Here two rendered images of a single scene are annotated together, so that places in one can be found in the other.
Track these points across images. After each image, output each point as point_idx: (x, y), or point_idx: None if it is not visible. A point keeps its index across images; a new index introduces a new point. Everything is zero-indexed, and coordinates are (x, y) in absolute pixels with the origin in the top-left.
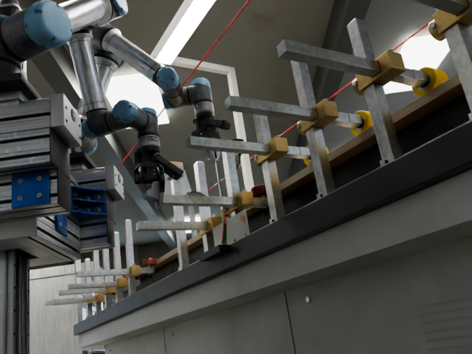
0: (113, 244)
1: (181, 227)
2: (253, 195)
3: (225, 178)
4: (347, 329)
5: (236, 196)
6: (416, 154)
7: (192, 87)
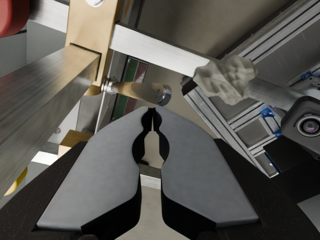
0: (271, 143)
1: (145, 166)
2: (29, 13)
3: (70, 108)
4: None
5: (114, 24)
6: None
7: None
